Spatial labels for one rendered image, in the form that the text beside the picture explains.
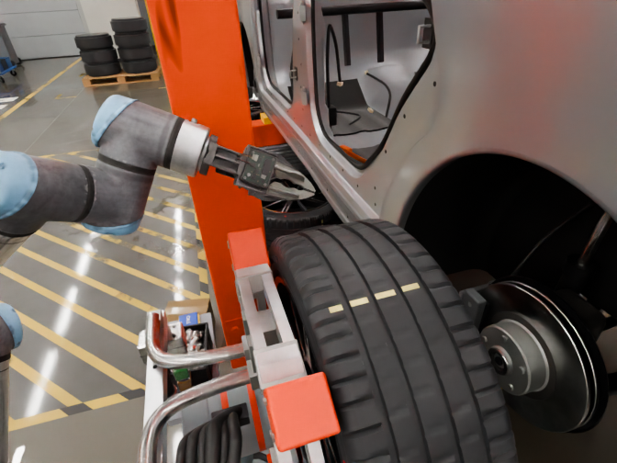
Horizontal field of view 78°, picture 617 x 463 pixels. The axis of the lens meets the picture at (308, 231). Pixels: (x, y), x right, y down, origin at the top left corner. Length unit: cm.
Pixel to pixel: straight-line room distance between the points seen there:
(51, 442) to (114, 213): 153
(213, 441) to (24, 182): 42
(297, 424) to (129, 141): 48
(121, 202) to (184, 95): 28
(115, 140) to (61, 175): 10
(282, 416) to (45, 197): 42
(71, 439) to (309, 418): 166
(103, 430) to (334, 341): 159
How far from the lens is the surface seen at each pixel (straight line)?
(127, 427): 198
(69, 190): 64
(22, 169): 62
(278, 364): 56
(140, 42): 881
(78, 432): 207
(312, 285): 58
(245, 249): 80
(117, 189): 68
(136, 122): 67
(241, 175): 65
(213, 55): 84
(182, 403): 69
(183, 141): 66
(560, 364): 92
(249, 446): 80
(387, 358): 55
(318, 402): 49
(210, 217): 96
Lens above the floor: 156
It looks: 33 degrees down
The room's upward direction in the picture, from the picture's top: 3 degrees counter-clockwise
